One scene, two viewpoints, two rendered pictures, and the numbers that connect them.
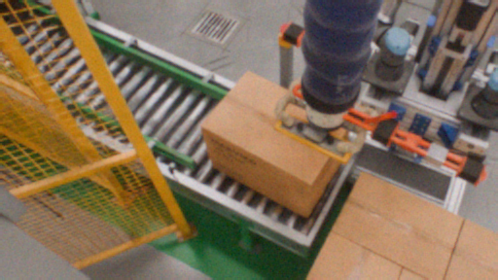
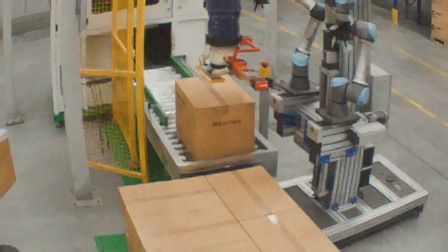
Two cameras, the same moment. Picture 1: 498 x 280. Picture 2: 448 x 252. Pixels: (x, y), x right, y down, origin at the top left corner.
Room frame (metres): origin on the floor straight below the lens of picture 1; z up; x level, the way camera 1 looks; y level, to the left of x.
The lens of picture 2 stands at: (-1.15, -2.63, 2.29)
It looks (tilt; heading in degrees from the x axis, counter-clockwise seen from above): 24 degrees down; 50
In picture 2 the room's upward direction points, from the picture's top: straight up
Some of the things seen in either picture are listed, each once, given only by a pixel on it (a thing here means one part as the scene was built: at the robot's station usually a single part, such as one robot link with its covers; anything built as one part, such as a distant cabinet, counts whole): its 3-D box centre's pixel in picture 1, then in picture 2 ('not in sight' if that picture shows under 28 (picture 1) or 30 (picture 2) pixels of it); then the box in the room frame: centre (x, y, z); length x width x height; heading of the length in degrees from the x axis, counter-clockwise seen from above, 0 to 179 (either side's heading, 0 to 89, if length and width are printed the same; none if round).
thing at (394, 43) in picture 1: (395, 45); (300, 63); (1.51, -0.29, 1.20); 0.13 x 0.12 x 0.14; 43
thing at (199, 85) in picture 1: (130, 47); (196, 81); (1.81, 1.22, 0.60); 1.60 x 0.10 x 0.09; 70
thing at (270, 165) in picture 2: (335, 198); (229, 175); (1.04, -0.12, 0.47); 0.70 x 0.03 x 0.15; 160
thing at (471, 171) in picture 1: (470, 171); (258, 83); (0.85, -0.57, 1.28); 0.08 x 0.07 x 0.05; 69
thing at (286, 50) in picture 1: (286, 92); (263, 128); (1.70, 0.25, 0.50); 0.07 x 0.07 x 1.00; 70
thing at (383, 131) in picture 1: (384, 130); (237, 65); (0.98, -0.24, 1.28); 0.10 x 0.08 x 0.06; 159
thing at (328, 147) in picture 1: (315, 135); (209, 70); (0.98, 0.02, 1.17); 0.34 x 0.10 x 0.05; 69
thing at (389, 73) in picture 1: (390, 63); (300, 80); (1.51, -0.29, 1.09); 0.15 x 0.15 x 0.10
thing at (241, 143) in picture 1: (277, 145); (212, 116); (1.17, 0.21, 0.75); 0.60 x 0.40 x 0.40; 68
